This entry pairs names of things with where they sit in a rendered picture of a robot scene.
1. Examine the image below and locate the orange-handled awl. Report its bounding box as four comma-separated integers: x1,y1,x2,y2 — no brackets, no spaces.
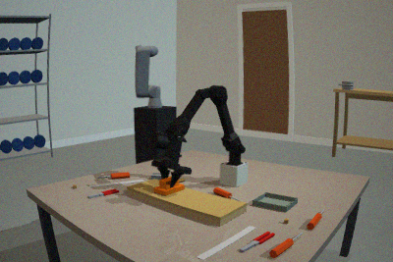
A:
269,233,303,258
213,187,240,201
307,209,325,230
102,172,130,180

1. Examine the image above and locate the tan floor panel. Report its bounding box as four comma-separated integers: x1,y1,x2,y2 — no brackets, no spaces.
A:
127,179,247,227

